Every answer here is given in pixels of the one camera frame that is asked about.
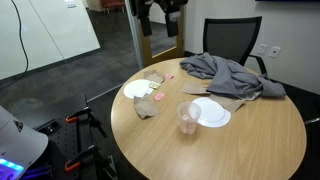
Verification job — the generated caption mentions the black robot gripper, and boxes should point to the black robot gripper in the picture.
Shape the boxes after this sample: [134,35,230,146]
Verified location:
[129,0,188,38]

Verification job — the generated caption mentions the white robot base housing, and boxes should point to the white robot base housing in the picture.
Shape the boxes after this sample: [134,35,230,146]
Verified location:
[0,105,49,180]

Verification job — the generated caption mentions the clear plastic measuring cup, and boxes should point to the clear plastic measuring cup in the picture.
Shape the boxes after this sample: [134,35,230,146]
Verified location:
[176,101,202,135]

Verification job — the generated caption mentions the red upholstered seat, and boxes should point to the red upholstered seat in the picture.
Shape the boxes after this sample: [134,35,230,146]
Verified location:
[99,0,126,14]

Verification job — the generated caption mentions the brown paper napkin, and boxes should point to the brown paper napkin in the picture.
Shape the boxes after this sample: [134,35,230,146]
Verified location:
[143,69,165,84]
[209,93,246,113]
[181,80,211,96]

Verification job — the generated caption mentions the yellow green packet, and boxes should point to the yellow green packet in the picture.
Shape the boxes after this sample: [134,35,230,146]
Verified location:
[148,81,162,90]

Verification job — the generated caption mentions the small white paper plate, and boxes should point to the small white paper plate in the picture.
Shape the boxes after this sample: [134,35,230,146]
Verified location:
[123,78,155,100]

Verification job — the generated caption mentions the black mesh office chair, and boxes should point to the black mesh office chair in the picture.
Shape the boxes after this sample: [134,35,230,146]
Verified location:
[202,15,268,75]

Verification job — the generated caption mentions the white paper sheet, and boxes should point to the white paper sheet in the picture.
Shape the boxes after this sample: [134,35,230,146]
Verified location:
[133,95,161,120]

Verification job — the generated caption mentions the grey hooded sweatshirt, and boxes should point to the grey hooded sweatshirt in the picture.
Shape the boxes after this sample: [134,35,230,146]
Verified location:
[179,52,287,101]

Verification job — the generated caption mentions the large white paper plate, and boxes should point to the large white paper plate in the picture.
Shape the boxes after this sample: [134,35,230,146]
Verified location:
[191,96,232,129]

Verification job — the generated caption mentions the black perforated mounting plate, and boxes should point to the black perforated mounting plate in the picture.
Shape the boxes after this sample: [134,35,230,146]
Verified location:
[31,116,113,180]

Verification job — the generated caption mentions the silver glass wall post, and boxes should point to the silver glass wall post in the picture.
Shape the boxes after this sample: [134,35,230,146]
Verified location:
[124,0,145,70]

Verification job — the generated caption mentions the wooden door frame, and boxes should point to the wooden door frame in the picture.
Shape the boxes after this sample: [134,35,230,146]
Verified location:
[139,5,186,68]

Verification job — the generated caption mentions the white wall sign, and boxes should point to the white wall sign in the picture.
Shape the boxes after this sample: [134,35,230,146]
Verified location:
[64,0,77,9]

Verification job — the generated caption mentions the white wall outlet plate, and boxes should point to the white wall outlet plate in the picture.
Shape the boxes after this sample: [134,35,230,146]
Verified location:
[268,45,282,59]
[256,43,268,56]

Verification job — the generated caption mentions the black clamp with orange handle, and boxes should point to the black clamp with orange handle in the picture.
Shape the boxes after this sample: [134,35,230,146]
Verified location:
[65,94,108,138]
[64,144,118,180]

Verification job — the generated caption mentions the black hanging cable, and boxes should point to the black hanging cable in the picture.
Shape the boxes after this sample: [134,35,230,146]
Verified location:
[9,0,30,80]

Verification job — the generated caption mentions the black chair with chrome frame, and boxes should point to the black chair with chrome frame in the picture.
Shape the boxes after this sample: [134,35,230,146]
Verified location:
[303,116,320,180]

